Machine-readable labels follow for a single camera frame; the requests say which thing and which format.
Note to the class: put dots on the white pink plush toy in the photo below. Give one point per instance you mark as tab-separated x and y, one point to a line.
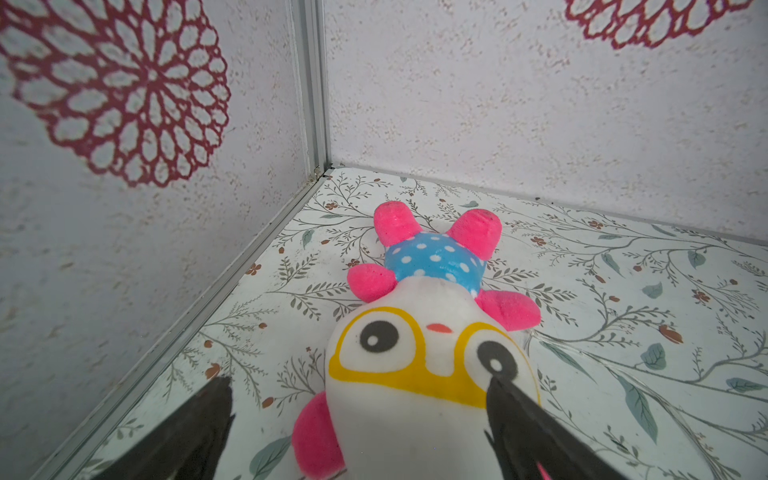
407	372

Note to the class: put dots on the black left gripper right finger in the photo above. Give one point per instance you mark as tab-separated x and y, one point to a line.
531	444

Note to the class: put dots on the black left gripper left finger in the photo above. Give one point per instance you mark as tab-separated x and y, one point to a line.
188	444

